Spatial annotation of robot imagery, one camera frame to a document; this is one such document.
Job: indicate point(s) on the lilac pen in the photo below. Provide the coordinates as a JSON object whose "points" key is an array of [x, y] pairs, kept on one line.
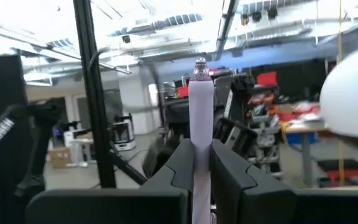
{"points": [[200, 118]]}

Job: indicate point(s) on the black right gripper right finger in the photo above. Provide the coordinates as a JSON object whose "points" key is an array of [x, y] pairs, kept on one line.
{"points": [[228, 180]]}

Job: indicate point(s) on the cardboard box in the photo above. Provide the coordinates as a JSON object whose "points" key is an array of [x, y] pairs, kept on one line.
{"points": [[60, 157]]}

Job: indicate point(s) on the white 3D printer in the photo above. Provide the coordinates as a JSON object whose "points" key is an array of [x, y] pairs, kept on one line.
{"points": [[123, 133]]}

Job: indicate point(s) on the white globe table lamp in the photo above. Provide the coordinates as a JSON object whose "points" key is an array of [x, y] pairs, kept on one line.
{"points": [[350, 99]]}

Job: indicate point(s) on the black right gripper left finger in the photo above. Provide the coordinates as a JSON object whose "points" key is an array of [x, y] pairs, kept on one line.
{"points": [[179, 168]]}

